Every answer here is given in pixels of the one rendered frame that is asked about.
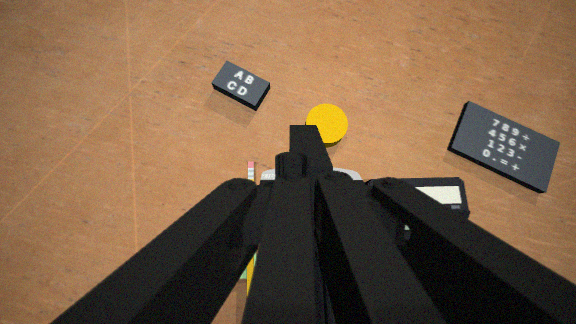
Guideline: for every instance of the black telephone handset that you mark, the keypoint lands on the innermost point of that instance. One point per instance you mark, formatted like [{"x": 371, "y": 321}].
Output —
[{"x": 329, "y": 316}]

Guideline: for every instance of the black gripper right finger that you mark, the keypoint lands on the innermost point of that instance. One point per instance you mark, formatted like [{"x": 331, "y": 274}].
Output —
[{"x": 450, "y": 271}]

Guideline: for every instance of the yellow pencil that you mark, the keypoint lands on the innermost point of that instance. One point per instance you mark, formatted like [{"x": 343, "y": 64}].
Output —
[{"x": 250, "y": 266}]

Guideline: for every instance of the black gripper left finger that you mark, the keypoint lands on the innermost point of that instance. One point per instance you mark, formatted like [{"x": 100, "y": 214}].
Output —
[{"x": 186, "y": 273}]

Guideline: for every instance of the black desk phone body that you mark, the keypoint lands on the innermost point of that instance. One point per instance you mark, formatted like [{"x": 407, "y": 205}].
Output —
[{"x": 449, "y": 191}]

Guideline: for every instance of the light green sticky note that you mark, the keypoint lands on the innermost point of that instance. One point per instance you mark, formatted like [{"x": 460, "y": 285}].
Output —
[{"x": 244, "y": 275}]

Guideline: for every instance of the yellow flat cylinder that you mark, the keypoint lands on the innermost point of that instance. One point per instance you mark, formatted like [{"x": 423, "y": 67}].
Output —
[{"x": 331, "y": 122}]

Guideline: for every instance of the dark grey rectangular block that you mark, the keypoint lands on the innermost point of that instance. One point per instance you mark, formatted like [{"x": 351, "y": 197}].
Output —
[{"x": 241, "y": 85}]

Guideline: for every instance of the grey pocket calculator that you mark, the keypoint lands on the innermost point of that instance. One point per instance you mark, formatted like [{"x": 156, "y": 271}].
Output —
[{"x": 505, "y": 147}]

